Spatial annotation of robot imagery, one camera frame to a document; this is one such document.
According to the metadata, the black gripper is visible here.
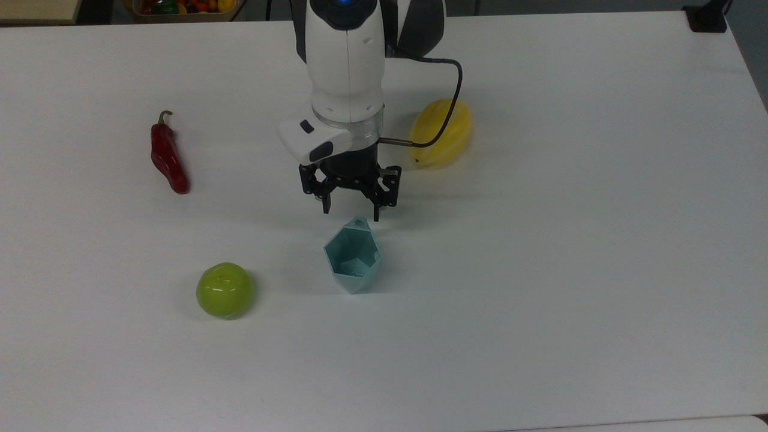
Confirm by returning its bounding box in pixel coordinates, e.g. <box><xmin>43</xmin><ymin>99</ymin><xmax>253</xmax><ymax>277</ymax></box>
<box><xmin>299</xmin><ymin>139</ymin><xmax>401</xmax><ymax>223</ymax></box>

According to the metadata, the teal hexagonal plastic mug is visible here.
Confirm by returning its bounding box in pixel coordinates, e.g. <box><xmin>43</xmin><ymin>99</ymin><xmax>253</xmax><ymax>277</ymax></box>
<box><xmin>323</xmin><ymin>217</ymin><xmax>383</xmax><ymax>295</ymax></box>

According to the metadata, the yellow striped toy melon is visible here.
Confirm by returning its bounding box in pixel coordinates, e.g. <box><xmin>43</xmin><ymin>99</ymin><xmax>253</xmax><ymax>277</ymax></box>
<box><xmin>408</xmin><ymin>98</ymin><xmax>473</xmax><ymax>169</ymax></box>

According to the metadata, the green toy apple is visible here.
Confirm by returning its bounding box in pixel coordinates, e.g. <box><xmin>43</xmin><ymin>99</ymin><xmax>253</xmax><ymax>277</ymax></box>
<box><xmin>196</xmin><ymin>262</ymin><xmax>254</xmax><ymax>319</ymax></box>

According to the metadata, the red toy chili pepper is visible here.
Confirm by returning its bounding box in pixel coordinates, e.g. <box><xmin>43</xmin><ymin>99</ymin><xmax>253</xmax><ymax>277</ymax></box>
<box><xmin>150</xmin><ymin>110</ymin><xmax>191</xmax><ymax>195</ymax></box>

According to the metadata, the basket of toy fruits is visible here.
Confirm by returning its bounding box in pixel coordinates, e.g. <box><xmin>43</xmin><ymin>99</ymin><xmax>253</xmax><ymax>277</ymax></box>
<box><xmin>123</xmin><ymin>0</ymin><xmax>244</xmax><ymax>23</ymax></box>

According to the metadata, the light wooden board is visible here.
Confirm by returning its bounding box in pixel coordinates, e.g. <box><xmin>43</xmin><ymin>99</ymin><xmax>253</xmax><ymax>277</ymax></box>
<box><xmin>0</xmin><ymin>0</ymin><xmax>82</xmax><ymax>25</ymax></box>

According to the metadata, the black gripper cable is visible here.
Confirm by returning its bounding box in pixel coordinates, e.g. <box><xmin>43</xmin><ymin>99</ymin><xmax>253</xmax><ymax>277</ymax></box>
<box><xmin>379</xmin><ymin>51</ymin><xmax>464</xmax><ymax>148</ymax></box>

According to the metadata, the black table clamp mount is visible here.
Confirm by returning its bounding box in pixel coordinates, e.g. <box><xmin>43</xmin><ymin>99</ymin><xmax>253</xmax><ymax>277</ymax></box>
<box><xmin>684</xmin><ymin>0</ymin><xmax>730</xmax><ymax>34</ymax></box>

